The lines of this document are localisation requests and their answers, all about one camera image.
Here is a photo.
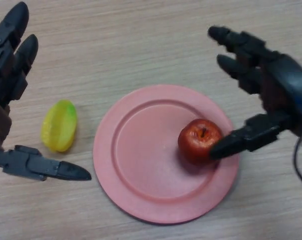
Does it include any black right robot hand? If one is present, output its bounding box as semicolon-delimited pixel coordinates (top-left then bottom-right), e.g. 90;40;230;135
207;25;302;161

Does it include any pink round plate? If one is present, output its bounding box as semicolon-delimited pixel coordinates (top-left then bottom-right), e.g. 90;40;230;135
92;84;241;225

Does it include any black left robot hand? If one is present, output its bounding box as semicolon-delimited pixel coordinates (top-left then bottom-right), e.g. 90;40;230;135
0;1;92;182

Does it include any red apple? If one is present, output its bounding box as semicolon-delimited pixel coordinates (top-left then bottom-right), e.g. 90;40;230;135
177;118;223;166

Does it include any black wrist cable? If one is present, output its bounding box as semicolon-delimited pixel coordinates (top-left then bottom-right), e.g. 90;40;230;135
292;137;302;191

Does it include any yellow green starfruit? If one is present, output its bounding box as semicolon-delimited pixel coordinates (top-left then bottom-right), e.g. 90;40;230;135
41;99;78;153

